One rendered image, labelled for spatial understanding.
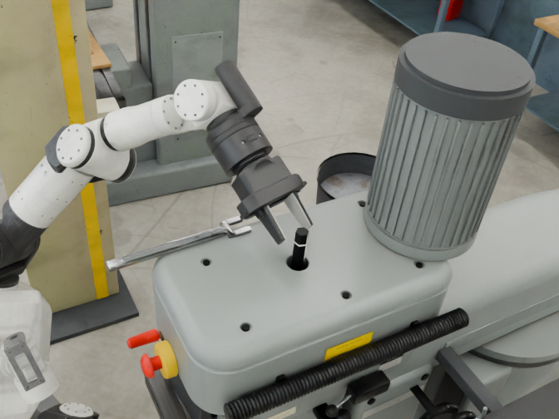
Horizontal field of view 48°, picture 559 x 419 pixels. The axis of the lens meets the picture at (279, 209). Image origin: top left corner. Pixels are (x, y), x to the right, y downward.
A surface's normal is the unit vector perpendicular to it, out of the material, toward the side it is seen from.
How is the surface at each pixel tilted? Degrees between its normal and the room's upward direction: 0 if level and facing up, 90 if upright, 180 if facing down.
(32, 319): 58
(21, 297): 28
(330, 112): 0
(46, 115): 90
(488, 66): 0
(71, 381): 0
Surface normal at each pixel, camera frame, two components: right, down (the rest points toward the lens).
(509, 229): 0.08, -0.76
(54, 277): 0.47, 0.60
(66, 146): -0.49, -0.20
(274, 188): 0.40, -0.40
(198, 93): -0.44, 0.13
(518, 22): -0.88, 0.25
